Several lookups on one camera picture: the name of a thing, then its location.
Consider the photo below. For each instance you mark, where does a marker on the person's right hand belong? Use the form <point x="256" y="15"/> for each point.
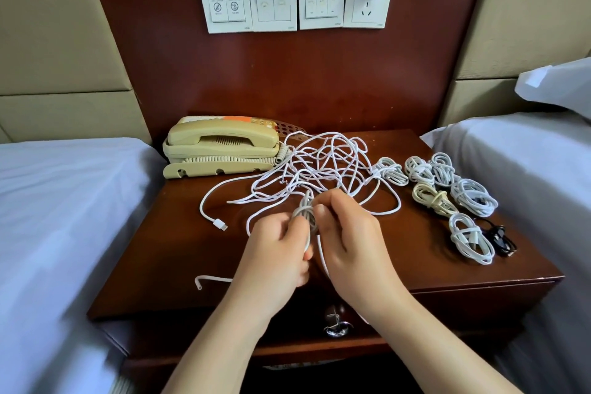
<point x="356" y="246"/>

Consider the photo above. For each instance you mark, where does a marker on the person's left hand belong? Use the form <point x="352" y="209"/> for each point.
<point x="272" y="264"/>

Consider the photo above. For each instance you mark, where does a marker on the dark wooden drawer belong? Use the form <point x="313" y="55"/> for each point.
<point x="157" y="338"/>

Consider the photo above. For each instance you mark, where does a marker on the person's right forearm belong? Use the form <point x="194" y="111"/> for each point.
<point x="443" y="348"/>

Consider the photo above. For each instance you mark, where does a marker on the person's left forearm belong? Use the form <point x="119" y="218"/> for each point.
<point x="222" y="352"/>

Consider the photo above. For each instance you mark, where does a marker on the wooden nightstand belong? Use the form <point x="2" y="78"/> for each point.
<point x="157" y="255"/>

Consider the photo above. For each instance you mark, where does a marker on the white crumpled bag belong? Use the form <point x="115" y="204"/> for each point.
<point x="295" y="363"/>

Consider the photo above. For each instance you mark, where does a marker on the left bed white sheet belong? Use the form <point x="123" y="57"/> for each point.
<point x="65" y="250"/>

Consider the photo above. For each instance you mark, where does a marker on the white pillow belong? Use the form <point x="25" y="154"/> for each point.
<point x="563" y="89"/>

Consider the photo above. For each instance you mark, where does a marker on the beige padded headboard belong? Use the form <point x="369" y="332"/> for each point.
<point x="531" y="10"/>
<point x="55" y="29"/>

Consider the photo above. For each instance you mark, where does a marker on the dark wooden wall panel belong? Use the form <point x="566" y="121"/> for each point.
<point x="286" y="75"/>

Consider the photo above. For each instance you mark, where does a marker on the white triple rocker wall switch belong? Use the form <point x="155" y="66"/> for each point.
<point x="321" y="1"/>

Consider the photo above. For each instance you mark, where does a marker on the white double rocker wall switch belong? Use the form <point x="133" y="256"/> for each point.
<point x="273" y="4"/>

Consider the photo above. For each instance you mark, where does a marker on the white two-button wall switch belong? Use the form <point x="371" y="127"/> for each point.
<point x="224" y="6"/>

